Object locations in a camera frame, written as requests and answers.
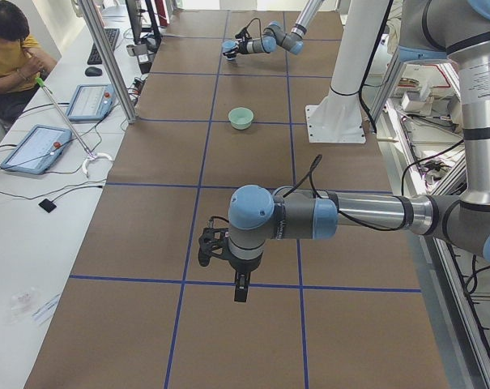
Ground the far teach pendant tablet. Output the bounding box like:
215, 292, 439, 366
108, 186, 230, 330
66, 84, 115, 122

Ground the light blue plastic cup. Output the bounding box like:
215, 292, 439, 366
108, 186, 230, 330
222, 40, 237, 61

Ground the black computer mouse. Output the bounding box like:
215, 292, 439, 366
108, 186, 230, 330
84, 66, 103, 77

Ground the near teach pendant tablet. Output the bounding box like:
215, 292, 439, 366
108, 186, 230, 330
0, 125, 72, 175

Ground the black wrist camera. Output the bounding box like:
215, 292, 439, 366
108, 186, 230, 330
235, 26, 251, 41
198, 227, 229, 267

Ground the brown paper table mat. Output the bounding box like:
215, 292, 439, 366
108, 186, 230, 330
26, 11, 449, 388

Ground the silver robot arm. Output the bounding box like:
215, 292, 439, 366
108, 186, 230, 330
220, 1, 490, 303
221, 0, 323, 61

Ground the green handled reacher grabber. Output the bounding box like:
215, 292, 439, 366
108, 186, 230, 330
36, 77, 113, 177

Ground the aluminium frame post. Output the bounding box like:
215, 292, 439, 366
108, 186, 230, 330
78, 0, 137, 124

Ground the mint green bowl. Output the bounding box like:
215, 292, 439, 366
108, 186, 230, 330
228, 107, 254, 130

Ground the clear plastic bag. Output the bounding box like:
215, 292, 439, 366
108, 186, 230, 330
7, 287, 40, 324

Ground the teach pendant tablet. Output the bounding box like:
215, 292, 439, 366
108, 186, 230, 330
66, 84, 115, 122
0, 125, 72, 175

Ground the black keyboard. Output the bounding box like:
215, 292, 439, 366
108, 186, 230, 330
86, 28, 121, 66

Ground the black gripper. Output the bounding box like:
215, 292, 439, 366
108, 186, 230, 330
229, 255, 262, 302
224, 39, 248, 59

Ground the person in yellow shirt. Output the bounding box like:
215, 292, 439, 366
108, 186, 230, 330
0, 1, 57, 124

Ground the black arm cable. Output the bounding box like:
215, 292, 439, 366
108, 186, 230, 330
283, 153, 407, 232

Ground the small black square pad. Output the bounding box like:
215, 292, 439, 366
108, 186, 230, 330
38, 199, 57, 213

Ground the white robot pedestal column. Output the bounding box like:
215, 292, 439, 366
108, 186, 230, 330
306, 0, 392, 144

